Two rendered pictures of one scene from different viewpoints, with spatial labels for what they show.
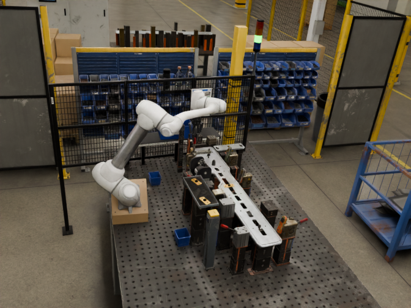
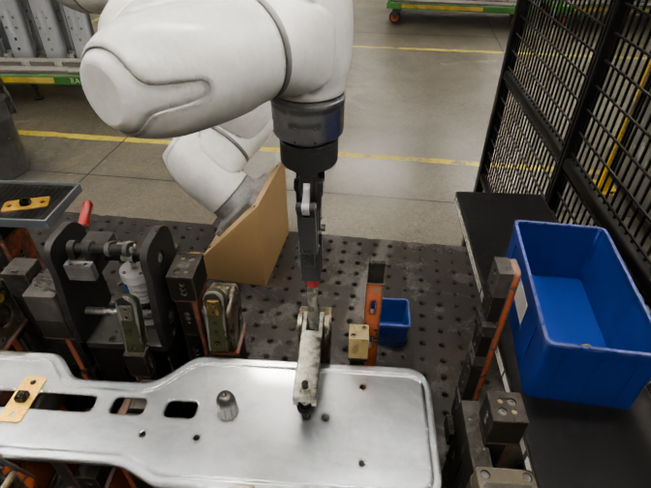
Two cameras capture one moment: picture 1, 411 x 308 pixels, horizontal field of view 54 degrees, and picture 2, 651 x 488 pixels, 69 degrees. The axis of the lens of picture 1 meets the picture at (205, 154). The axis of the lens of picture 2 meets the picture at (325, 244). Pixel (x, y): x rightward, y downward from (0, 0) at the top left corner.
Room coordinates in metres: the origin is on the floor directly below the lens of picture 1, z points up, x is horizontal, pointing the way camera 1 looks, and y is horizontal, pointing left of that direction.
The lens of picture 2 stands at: (3.33, -0.39, 1.68)
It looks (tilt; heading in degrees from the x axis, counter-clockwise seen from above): 38 degrees down; 116
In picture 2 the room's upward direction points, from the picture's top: straight up
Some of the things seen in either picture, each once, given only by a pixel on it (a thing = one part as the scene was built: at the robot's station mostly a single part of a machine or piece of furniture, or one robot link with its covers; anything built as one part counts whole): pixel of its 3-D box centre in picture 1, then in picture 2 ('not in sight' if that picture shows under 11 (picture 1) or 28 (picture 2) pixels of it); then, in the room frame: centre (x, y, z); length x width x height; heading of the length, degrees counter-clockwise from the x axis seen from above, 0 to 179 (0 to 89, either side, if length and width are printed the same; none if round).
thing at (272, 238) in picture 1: (230, 187); (10, 403); (2.67, -0.22, 1.00); 1.38 x 0.22 x 0.02; 22
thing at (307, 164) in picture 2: (196, 120); (309, 166); (3.07, 0.10, 1.37); 0.08 x 0.07 x 0.09; 112
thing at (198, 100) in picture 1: (199, 99); (296, 20); (3.06, 0.09, 1.55); 0.13 x 0.11 x 0.16; 74
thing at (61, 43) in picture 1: (59, 66); not in sight; (6.84, 2.68, 0.52); 1.20 x 0.80 x 1.05; 15
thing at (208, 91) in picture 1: (200, 102); not in sight; (3.67, 0.09, 1.30); 0.23 x 0.02 x 0.31; 112
